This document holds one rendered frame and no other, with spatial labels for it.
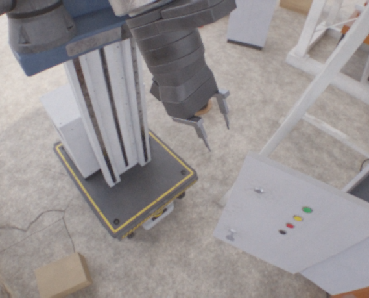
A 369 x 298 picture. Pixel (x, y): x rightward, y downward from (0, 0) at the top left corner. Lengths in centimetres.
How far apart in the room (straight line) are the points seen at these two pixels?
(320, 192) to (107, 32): 73
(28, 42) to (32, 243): 158
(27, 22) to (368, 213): 95
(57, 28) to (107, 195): 114
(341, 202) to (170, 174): 121
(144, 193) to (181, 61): 135
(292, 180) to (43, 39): 71
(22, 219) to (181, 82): 198
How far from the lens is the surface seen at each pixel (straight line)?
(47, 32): 70
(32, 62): 72
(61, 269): 173
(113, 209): 155
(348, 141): 255
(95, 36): 76
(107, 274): 177
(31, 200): 220
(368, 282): 103
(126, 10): 26
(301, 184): 62
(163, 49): 27
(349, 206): 66
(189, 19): 23
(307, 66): 376
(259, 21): 377
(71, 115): 136
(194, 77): 30
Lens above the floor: 170
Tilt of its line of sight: 50 degrees down
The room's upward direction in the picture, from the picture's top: 6 degrees clockwise
